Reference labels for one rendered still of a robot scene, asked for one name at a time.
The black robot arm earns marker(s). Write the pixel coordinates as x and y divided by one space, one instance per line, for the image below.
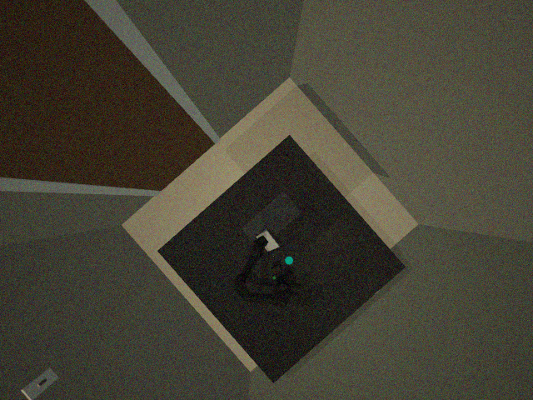
282 291

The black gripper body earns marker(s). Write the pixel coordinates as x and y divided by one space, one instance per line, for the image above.
277 270

